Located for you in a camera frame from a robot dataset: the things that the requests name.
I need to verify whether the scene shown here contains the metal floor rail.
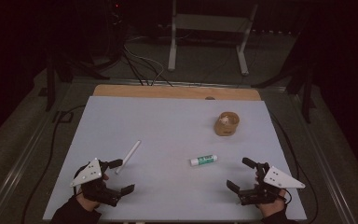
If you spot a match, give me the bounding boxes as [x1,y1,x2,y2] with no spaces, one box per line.
[71,77,288,92]
[0,118,52,224]
[292,92,358,224]

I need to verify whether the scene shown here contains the white pen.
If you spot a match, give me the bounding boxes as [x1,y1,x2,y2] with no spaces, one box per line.
[115,139,142,175]

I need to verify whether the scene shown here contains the round wooden pen holder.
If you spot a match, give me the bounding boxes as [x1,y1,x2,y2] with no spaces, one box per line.
[213,111,241,137]

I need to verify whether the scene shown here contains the bundle of black cables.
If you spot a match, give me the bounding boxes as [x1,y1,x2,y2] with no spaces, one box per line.
[122,49,173,88]

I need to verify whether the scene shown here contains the black stand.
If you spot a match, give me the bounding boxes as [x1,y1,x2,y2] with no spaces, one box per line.
[251,55,316,124]
[45,52,110,112]

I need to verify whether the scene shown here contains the white metal stand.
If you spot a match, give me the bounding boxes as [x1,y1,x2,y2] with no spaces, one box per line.
[167,0,259,77]

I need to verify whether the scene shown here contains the black floor cable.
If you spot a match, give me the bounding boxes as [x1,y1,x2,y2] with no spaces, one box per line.
[268,110,321,224]
[21,105,88,224]

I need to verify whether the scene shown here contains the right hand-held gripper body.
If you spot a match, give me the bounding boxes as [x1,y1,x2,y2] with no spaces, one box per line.
[237,161,306,206]

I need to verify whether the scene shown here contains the person's left hand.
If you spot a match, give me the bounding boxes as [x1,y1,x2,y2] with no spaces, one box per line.
[75,173,110,213]

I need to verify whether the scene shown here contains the dark equipment rack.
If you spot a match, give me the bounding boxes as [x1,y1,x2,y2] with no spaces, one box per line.
[83,0,129,63]

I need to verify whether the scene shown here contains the green and white glue stick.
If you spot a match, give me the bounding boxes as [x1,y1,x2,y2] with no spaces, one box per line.
[189,154,218,167]

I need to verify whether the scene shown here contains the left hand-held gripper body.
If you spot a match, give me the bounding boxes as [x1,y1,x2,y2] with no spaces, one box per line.
[69,158,124,208]

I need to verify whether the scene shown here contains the white floor cable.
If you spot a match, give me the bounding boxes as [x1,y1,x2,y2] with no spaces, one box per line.
[124,35,166,86]

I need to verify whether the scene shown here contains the person's right hand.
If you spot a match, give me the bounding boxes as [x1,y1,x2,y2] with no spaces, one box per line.
[255,169,288,218]

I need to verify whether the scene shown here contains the pale table mat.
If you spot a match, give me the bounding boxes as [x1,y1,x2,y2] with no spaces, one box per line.
[42,95,308,222]

